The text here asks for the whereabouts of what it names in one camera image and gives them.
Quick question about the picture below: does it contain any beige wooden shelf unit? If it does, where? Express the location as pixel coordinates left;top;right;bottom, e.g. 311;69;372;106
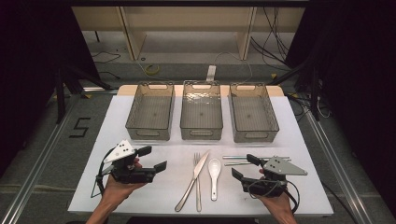
71;6;306;62

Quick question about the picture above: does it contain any person's right hand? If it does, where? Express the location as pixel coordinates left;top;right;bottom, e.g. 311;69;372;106
257;167;296;217

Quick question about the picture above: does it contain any metal floor rail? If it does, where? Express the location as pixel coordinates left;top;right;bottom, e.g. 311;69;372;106
0;87;120;224
303;108;375;224

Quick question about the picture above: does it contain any silver metal knife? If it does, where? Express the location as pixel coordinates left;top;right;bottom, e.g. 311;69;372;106
174;149;211;213

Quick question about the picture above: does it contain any white ceramic spoon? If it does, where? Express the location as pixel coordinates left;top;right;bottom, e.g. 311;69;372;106
207;158;222;202

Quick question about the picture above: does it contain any white power strip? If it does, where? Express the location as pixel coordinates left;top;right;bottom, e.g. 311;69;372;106
205;64;217;82

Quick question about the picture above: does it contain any right hand-held gripper cable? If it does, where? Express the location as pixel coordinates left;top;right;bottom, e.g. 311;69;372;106
247;179;301;214

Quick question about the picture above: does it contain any bundle of black cables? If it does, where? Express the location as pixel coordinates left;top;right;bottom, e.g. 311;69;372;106
250;7;300;68

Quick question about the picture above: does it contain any white floor cable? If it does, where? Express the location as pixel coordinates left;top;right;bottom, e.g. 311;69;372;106
214;50;254;83

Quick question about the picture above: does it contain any white table mat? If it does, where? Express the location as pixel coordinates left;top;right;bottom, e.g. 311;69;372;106
67;94;334;217

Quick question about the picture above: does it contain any clear grey plastic bin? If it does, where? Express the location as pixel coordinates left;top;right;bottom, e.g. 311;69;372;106
228;81;280;144
179;79;224;141
125;81;176;142

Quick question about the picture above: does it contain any person's left hand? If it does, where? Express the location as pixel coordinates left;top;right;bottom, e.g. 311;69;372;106
102;158;147;203

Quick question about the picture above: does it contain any thin black floor cable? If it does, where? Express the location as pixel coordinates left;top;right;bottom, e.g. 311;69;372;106
92;50;121;80

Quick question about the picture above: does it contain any thick black floor cable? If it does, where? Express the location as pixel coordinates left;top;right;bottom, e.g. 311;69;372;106
320;181;358;224

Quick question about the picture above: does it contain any silver metal fork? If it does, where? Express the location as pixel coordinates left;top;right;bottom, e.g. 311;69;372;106
192;152;203;213

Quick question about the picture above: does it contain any hand-held gripper cable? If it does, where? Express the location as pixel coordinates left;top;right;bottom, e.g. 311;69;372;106
247;179;301;214
91;148;116;199

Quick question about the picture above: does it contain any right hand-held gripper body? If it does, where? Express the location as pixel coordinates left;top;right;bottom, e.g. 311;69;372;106
241;156;308;199

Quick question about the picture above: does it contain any black metal stand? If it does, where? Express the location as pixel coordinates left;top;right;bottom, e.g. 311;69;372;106
269;55;321;122
54;64;113;124

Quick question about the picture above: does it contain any left hand-held gripper cable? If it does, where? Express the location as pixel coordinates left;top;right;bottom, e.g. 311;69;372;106
91;148;116;199

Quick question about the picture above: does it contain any yellow tape roll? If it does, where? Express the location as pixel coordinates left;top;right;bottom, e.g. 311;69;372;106
145;63;161;76

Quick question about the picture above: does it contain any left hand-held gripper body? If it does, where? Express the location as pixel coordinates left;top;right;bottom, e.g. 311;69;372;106
103;139;157;185

